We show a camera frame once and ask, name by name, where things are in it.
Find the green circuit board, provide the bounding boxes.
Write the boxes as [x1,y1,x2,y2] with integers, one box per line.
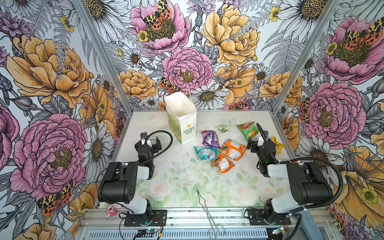
[137,229,160,238]
[271,227,286,235]

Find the white paper bag Love Life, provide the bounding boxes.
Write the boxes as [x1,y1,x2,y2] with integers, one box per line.
[164,92,197,145]

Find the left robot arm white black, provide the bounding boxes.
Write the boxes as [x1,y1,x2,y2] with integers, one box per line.
[98,138,162,215]

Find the left green circuit board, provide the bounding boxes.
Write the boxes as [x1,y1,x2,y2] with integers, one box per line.
[137,229,160,238]

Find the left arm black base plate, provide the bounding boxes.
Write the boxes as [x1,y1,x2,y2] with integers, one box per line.
[124,210,168,228]

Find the orange snack packet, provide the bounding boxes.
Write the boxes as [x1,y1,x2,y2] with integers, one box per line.
[219,140,247,161]
[211,154,235,174]

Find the aluminium front rail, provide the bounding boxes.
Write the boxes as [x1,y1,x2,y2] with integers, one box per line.
[76,206,334,240]

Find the green snack packet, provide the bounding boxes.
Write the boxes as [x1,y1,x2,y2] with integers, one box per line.
[237,122,259,140]

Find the teal snack packet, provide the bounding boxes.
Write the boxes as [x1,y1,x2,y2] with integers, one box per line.
[194,146,219,161]

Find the small green candy wrapper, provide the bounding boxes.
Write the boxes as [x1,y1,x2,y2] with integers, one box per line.
[218,125,229,133]

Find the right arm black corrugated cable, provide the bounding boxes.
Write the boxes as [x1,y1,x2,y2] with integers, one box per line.
[256,122,345,210]

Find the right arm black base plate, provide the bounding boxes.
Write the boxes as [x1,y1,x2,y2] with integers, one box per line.
[244,208,291,226]

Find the purple snack packet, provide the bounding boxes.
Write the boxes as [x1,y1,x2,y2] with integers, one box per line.
[201,131,221,149]

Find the metal wire tongs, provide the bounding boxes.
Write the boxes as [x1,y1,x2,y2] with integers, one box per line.
[197,190,226,240]

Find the yellow snack packet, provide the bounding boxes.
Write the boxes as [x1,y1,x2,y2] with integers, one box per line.
[271,137,285,154]

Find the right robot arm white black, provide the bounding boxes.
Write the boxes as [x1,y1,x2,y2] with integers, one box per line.
[247,137,334,224]

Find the small pink toy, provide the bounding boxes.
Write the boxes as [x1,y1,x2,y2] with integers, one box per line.
[106,206,117,218]

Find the right green circuit board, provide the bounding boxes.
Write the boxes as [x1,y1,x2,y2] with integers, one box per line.
[271,227,286,235]

